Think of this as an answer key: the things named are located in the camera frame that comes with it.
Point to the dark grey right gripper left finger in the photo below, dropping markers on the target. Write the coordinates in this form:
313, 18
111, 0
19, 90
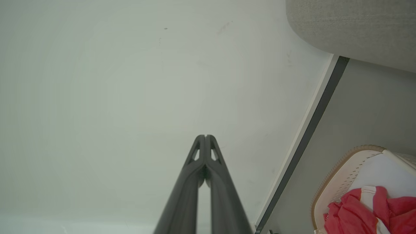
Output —
182, 201

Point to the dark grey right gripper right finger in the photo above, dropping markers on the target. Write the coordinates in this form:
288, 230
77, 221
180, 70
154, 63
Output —
224, 201

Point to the white perforated laundry basket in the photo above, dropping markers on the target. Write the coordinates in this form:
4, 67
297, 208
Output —
351, 172

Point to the white and dark grey baseboard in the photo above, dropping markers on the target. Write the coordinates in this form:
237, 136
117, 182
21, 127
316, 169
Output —
302, 143

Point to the red garment with white stripes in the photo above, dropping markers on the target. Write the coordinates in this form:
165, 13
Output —
367, 214

